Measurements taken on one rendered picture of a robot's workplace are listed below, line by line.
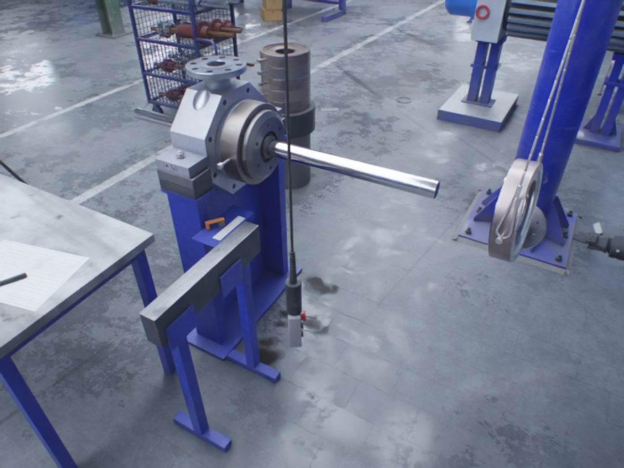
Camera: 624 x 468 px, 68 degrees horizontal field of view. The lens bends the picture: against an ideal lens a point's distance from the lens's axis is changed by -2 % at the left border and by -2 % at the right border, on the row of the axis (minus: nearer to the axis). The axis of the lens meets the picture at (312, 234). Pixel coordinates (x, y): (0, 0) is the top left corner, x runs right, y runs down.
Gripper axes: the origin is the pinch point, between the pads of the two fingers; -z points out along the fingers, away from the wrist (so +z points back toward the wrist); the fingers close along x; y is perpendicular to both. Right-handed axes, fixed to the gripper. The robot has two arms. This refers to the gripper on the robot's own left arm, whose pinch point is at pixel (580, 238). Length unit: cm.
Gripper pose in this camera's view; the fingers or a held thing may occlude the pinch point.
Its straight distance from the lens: 213.3
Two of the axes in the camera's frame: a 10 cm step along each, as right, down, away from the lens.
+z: 8.2, 2.7, -5.0
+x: 4.7, 1.7, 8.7
